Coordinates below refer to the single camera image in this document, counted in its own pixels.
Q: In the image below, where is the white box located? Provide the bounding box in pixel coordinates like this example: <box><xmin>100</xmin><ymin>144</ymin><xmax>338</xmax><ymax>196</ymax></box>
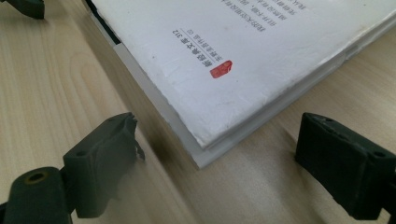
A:
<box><xmin>83</xmin><ymin>0</ymin><xmax>396</xmax><ymax>171</ymax></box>

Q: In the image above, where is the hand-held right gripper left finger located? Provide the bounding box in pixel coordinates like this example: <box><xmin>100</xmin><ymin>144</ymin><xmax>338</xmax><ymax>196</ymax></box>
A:
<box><xmin>63</xmin><ymin>112</ymin><xmax>147</xmax><ymax>219</ymax></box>

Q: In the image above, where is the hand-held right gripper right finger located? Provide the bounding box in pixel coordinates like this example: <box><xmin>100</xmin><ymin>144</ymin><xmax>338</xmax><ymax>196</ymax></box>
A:
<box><xmin>294</xmin><ymin>112</ymin><xmax>396</xmax><ymax>221</ymax></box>

